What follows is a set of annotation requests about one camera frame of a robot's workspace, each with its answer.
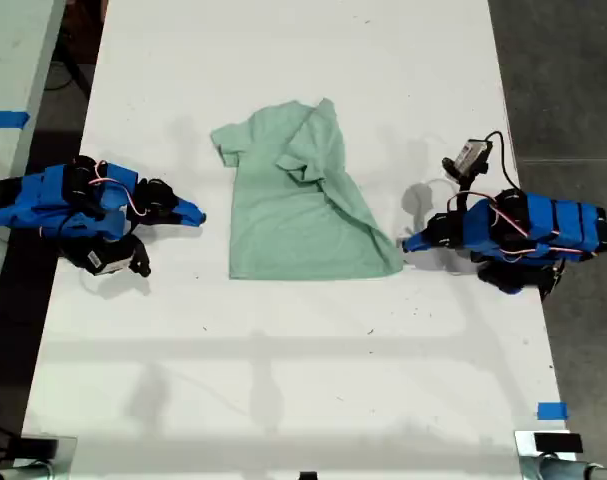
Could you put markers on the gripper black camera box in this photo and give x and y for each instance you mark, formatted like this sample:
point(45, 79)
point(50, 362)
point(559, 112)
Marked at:
point(108, 256)

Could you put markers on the pale green T-shirt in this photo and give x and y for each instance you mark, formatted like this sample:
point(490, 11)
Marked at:
point(293, 225)

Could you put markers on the metal table bracket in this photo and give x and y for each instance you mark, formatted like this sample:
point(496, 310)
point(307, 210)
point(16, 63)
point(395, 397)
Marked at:
point(525, 457)
point(65, 457)

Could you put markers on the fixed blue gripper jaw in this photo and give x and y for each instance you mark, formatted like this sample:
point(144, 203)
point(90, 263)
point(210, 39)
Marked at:
point(422, 237)
point(192, 210)

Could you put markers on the gripper grey camera box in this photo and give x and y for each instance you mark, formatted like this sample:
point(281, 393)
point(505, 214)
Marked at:
point(470, 156)

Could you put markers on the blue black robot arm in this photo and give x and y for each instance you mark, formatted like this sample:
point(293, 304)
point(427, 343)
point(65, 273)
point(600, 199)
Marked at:
point(548, 227)
point(48, 200)

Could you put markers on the black camera stalk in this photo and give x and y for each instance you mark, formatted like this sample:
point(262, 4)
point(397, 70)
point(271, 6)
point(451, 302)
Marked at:
point(463, 192)

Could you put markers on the short blue tape strip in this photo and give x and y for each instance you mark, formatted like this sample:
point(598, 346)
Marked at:
point(552, 411)

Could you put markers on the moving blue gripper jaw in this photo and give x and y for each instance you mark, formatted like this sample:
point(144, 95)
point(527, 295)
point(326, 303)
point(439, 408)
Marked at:
point(425, 246)
point(175, 220)

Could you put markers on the long blue tape strip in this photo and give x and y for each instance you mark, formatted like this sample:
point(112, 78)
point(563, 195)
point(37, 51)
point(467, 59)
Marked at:
point(5, 120)

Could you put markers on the small black clip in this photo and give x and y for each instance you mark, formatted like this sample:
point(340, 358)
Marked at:
point(308, 475)

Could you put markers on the small black box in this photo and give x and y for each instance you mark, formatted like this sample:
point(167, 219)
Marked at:
point(558, 443)
point(38, 447)

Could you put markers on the grey side table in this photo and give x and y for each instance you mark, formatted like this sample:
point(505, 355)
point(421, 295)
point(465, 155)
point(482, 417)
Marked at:
point(13, 75)

